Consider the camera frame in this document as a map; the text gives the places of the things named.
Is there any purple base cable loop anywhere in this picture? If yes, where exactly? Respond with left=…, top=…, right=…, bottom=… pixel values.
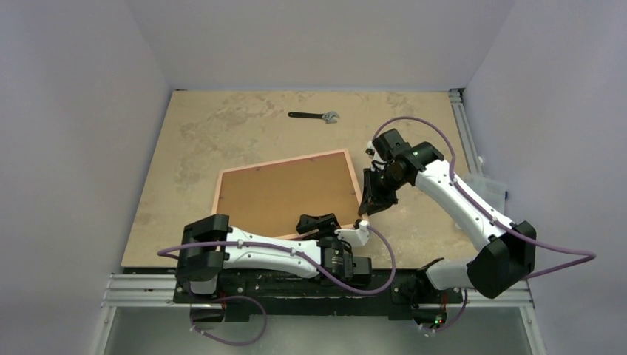
left=188, top=295, right=268, bottom=348

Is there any aluminium rail frame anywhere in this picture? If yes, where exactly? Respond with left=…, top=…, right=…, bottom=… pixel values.
left=89, top=89, right=546, bottom=354

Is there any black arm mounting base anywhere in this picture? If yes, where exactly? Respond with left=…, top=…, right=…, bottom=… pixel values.
left=173, top=268, right=463, bottom=322

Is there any pink picture frame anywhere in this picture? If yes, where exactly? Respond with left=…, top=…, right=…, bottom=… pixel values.
left=210, top=148, right=366, bottom=241

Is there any black adjustable wrench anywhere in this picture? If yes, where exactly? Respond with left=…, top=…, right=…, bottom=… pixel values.
left=288, top=111, right=340, bottom=124

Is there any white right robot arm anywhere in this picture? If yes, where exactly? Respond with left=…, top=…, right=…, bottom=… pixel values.
left=358, top=129, right=537, bottom=301

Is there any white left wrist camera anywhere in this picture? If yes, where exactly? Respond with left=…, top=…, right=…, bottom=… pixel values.
left=335, top=220, right=370, bottom=248

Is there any clear plastic parts box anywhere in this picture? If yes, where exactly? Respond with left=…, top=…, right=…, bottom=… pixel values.
left=463, top=173, right=507, bottom=214

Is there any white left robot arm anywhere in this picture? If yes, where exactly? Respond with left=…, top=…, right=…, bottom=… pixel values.
left=175, top=214, right=373, bottom=302

